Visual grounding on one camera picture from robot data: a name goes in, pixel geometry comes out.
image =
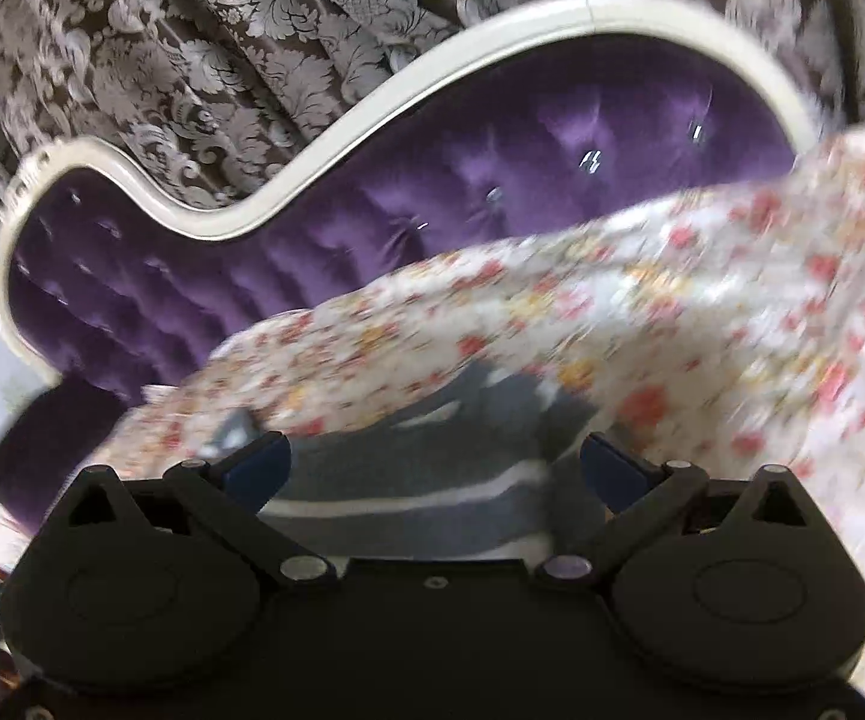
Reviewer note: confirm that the brown silver damask curtain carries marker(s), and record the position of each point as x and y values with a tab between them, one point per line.
212	97

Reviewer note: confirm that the grey white striped sweater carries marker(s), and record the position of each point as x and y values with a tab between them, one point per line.
463	473

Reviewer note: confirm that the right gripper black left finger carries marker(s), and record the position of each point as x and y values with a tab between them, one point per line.
226	498

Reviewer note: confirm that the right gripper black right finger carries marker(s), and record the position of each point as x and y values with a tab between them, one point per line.
605	504

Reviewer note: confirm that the purple tufted headboard white frame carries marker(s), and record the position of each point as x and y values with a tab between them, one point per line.
547	116

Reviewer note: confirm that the floral bed sheet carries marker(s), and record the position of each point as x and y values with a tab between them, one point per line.
724	327

